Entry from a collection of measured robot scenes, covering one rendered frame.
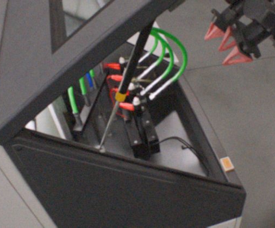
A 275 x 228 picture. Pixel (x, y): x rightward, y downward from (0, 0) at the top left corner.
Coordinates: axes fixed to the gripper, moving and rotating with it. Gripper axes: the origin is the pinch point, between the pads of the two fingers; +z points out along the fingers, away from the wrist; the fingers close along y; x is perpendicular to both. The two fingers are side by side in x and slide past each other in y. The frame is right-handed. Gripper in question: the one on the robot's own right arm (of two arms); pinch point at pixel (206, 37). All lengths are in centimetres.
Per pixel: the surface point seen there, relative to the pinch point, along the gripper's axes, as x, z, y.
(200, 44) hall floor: -175, 75, -100
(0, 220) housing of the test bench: 63, 47, 38
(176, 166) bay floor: 24.0, 38.9, -18.7
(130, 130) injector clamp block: 17.3, 39.4, 3.1
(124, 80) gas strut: 51, -3, 35
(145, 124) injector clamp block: 14.9, 35.5, -0.8
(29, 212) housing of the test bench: 61, 41, 33
